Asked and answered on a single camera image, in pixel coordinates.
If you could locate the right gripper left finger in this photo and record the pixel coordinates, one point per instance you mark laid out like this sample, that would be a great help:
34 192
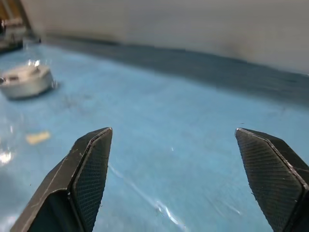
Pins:
60 188

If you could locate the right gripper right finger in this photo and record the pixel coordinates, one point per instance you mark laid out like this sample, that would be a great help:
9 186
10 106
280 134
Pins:
272 174

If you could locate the silver motor stator housing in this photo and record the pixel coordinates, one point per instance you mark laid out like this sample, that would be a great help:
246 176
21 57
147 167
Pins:
29 89

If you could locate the finned grey motor end cap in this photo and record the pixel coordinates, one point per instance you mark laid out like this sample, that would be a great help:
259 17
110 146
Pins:
24 73

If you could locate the tan tape scrap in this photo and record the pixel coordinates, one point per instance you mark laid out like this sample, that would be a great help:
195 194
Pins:
38 137

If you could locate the blue table mat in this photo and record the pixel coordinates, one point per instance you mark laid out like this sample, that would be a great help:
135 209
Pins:
169 108

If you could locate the black box device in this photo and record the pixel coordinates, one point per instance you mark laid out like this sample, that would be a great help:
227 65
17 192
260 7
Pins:
9 46

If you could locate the white backdrop sheet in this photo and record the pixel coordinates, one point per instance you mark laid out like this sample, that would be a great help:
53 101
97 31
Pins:
169 24

